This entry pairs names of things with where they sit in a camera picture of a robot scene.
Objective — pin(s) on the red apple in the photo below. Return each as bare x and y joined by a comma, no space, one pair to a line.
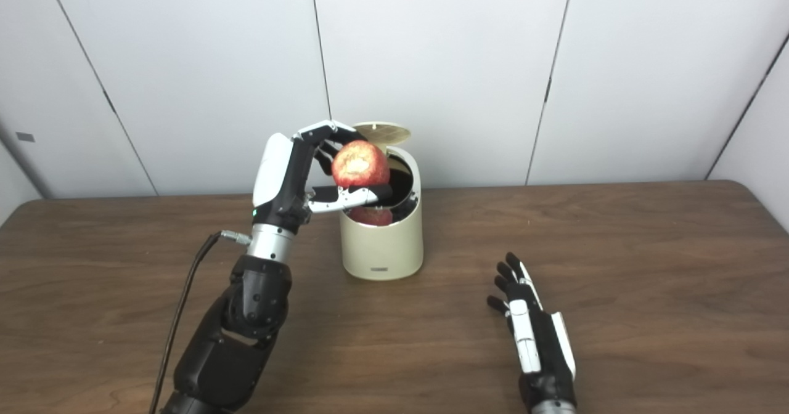
360,164

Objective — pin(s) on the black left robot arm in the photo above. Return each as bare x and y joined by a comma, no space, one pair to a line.
237,334

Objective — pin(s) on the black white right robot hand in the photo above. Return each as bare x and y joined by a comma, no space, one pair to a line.
539,352

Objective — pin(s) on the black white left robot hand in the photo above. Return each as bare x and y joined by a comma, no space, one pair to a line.
286,177

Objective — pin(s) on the small grey wall label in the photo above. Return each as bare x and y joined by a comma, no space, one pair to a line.
25,137

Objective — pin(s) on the cream-colored desktop bin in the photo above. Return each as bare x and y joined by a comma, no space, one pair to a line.
385,244

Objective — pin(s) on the round cream bin lid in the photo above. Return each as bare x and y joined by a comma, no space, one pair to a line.
385,132

